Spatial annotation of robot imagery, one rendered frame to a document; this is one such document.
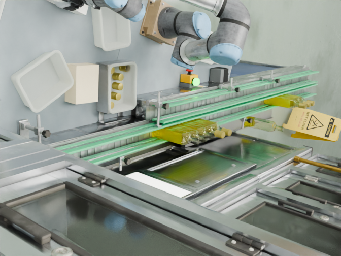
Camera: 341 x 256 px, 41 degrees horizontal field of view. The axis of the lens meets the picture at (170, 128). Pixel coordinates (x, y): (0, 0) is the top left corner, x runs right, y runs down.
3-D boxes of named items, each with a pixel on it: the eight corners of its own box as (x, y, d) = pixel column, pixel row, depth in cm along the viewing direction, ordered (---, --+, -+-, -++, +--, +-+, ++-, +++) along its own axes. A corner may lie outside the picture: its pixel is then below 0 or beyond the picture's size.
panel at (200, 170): (57, 205, 174) (118, 236, 153) (57, 198, 173) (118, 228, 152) (200, 152, 240) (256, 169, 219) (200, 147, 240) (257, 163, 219)
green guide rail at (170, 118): (151, 120, 220) (164, 124, 215) (151, 118, 220) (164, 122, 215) (308, 81, 349) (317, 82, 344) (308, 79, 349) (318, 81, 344)
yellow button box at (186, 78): (179, 86, 253) (190, 88, 248) (179, 72, 251) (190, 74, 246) (186, 85, 258) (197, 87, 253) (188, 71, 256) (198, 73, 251)
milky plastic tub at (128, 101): (96, 111, 210) (109, 115, 204) (96, 62, 203) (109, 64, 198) (124, 105, 222) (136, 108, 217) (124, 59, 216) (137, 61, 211)
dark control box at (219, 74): (208, 81, 273) (220, 83, 268) (209, 67, 271) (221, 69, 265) (216, 79, 279) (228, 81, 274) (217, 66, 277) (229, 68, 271)
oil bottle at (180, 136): (151, 136, 223) (185, 146, 210) (151, 125, 222) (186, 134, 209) (159, 134, 228) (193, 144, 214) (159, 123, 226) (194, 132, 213)
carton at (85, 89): (64, 101, 195) (75, 104, 191) (65, 63, 191) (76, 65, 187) (87, 98, 204) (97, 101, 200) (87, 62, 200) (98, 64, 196)
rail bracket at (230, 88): (216, 89, 259) (237, 93, 251) (217, 76, 257) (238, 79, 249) (220, 88, 262) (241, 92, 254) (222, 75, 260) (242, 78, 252)
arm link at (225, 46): (196, 42, 219) (256, 28, 168) (187, 72, 219) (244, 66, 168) (174, 33, 215) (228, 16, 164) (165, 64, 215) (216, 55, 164)
